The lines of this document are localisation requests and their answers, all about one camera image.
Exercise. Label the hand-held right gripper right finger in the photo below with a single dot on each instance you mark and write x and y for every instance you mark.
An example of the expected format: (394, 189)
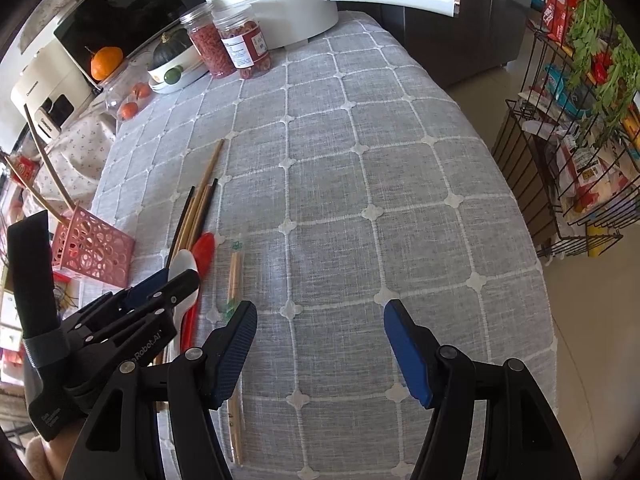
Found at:
(407, 355)

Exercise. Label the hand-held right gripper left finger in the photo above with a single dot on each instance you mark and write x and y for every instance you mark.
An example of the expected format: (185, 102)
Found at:
(235, 350)

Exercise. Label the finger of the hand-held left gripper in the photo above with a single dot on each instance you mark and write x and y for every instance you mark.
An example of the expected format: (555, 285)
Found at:
(150, 287)
(182, 285)

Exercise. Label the white plastic spoon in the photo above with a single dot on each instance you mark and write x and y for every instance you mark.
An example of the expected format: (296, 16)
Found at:
(184, 261)

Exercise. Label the red plastic spoon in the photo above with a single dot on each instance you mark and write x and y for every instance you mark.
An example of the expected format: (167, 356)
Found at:
(204, 252)

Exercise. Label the light bamboo chopstick green print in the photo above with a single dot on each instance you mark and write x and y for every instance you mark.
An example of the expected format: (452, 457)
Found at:
(237, 280)
(231, 280)

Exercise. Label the pink perforated utensil holder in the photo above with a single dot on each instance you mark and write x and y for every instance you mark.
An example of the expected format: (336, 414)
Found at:
(95, 255)

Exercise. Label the person's left forearm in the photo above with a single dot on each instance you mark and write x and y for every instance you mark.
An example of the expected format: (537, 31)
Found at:
(42, 460)

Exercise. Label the red box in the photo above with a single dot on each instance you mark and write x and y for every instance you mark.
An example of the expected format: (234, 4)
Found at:
(22, 167)

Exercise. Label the floral cloth with red print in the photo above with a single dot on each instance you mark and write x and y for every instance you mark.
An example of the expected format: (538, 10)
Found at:
(75, 160)

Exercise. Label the grey checked tablecloth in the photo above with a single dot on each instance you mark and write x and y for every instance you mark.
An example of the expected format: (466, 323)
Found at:
(350, 210)

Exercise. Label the small orange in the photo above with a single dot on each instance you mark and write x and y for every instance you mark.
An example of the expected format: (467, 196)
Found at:
(141, 91)
(128, 110)

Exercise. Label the clear glass jar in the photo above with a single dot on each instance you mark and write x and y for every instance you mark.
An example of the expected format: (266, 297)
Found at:
(125, 92)

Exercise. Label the white air fryer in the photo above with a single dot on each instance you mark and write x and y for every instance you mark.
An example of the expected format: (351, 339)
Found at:
(45, 80)

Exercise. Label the green lime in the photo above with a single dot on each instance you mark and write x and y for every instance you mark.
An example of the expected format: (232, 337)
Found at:
(171, 75)

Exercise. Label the white bowl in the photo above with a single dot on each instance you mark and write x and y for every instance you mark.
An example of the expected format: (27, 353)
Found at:
(187, 72)

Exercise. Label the yellow packet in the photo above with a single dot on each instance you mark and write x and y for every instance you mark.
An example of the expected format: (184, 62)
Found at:
(600, 240)

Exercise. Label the dark green squash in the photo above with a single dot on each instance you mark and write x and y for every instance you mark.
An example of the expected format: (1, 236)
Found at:
(172, 50)

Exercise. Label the clear jar of goji berries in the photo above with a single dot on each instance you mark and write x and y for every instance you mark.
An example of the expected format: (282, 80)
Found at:
(212, 50)

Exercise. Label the clear jar of red dates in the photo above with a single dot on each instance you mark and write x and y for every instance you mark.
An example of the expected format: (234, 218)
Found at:
(245, 45)

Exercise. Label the black microwave oven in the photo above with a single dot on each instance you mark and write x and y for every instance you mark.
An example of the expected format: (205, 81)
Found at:
(125, 10)

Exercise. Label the floral appliance cover cloth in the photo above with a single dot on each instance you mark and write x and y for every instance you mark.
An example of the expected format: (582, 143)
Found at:
(55, 5)

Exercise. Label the dark grey refrigerator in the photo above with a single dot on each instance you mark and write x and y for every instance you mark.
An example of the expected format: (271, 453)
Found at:
(450, 45)

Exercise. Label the bunch of leafy greens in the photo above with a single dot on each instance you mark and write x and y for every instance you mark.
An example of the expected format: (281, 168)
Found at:
(620, 70)

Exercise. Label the red snack packets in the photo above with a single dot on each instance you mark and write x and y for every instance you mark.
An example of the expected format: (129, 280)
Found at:
(560, 10)

